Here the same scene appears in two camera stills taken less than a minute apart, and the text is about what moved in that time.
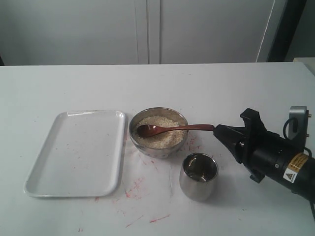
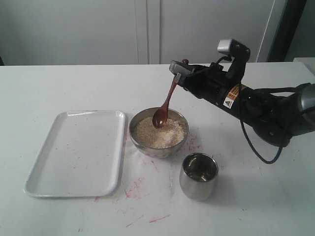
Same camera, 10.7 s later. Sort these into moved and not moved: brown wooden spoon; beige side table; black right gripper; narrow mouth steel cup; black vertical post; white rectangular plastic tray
Moved: brown wooden spoon; black right gripper
Not moved: narrow mouth steel cup; white rectangular plastic tray; black vertical post; beige side table
